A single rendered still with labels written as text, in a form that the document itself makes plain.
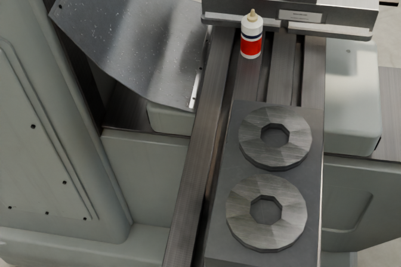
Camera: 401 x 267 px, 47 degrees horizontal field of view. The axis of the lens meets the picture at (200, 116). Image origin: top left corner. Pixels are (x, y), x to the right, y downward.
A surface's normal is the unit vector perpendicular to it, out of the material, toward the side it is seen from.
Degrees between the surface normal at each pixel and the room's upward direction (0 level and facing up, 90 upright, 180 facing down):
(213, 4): 90
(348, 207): 90
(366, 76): 0
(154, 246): 0
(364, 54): 0
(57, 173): 89
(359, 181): 90
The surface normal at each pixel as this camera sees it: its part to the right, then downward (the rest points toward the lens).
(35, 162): -0.18, 0.79
